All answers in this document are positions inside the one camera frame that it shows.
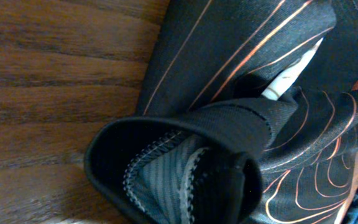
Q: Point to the black orange-patterned jersey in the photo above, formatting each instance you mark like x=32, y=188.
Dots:
x=248, y=113

